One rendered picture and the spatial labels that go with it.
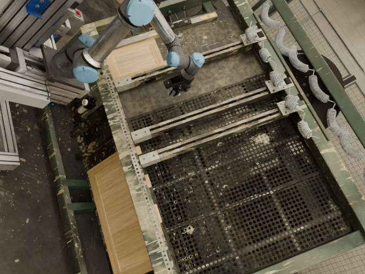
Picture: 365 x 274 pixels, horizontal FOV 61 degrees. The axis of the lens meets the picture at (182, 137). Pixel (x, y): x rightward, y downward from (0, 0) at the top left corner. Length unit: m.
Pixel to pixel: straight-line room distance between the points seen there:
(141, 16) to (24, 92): 0.68
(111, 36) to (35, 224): 1.56
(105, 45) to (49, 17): 0.36
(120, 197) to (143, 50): 1.13
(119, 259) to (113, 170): 0.65
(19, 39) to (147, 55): 1.01
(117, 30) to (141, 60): 1.03
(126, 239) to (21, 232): 0.71
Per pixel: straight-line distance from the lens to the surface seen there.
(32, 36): 1.84
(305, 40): 2.90
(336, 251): 2.11
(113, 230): 2.47
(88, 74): 1.58
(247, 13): 2.65
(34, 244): 2.50
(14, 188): 2.57
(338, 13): 7.47
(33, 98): 1.69
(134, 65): 2.45
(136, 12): 1.38
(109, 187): 2.49
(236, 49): 2.46
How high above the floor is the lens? 2.04
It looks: 24 degrees down
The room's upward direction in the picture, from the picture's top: 58 degrees clockwise
